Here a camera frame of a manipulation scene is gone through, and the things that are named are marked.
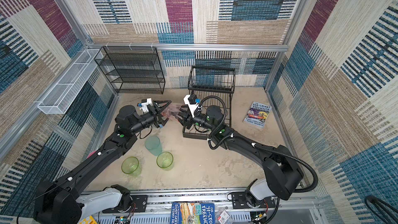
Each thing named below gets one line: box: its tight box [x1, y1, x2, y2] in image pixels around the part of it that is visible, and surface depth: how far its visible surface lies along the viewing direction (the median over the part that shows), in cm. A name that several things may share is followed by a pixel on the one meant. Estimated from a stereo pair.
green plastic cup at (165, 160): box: [155, 151, 175, 172], surface depth 86 cm
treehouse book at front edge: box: [169, 202, 216, 224], surface depth 70 cm
